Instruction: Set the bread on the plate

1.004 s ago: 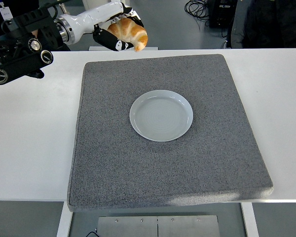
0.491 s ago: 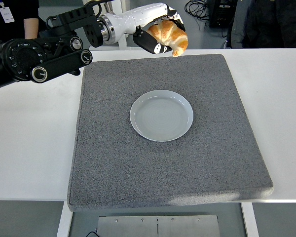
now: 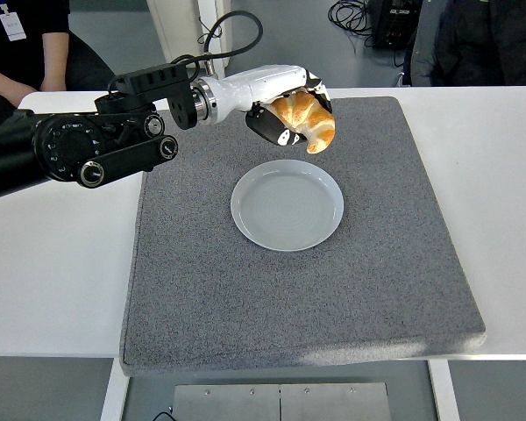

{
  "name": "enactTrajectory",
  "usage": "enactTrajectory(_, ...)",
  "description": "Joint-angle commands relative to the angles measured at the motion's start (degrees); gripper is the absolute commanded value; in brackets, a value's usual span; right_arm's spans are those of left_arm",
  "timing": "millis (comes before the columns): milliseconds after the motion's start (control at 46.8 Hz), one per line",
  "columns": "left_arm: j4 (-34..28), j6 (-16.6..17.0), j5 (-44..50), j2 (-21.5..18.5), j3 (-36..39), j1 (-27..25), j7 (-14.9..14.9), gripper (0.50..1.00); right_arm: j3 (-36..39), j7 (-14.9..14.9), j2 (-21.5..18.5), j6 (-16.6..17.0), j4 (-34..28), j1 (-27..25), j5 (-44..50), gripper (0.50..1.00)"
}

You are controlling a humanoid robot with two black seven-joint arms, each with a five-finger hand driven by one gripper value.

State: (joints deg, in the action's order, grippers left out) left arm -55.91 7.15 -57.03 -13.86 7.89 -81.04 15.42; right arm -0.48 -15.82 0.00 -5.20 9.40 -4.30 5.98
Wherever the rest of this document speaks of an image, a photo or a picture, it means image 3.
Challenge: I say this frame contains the golden croissant bread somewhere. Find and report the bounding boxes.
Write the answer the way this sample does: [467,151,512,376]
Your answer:
[268,90,338,155]

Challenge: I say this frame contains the black floor cables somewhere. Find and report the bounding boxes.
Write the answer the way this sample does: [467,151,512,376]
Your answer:
[327,0,380,49]

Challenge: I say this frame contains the white name badge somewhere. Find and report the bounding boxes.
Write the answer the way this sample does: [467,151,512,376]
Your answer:
[0,11,28,43]

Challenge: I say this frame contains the person with badge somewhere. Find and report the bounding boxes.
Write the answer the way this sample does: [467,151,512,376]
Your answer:
[0,0,117,131]

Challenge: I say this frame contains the grey metal plate with screws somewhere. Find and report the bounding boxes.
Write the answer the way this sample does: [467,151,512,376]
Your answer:
[171,382,394,421]

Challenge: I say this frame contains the grey felt mat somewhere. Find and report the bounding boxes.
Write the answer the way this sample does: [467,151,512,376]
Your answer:
[118,96,488,378]

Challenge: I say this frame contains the white table leg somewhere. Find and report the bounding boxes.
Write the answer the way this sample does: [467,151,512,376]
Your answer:
[99,358,133,421]
[427,359,462,421]

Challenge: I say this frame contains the white table column with base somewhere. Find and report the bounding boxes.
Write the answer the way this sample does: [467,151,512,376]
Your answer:
[195,0,231,82]

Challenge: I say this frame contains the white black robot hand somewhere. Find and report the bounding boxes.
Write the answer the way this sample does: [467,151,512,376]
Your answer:
[208,63,335,148]

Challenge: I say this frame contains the person in dark jacket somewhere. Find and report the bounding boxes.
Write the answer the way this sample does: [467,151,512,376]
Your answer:
[402,0,526,88]

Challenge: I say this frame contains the round grey plate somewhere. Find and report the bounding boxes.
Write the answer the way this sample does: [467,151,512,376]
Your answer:
[230,158,346,253]

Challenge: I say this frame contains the black equipment box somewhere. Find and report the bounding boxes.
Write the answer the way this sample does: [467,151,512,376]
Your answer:
[369,0,423,51]

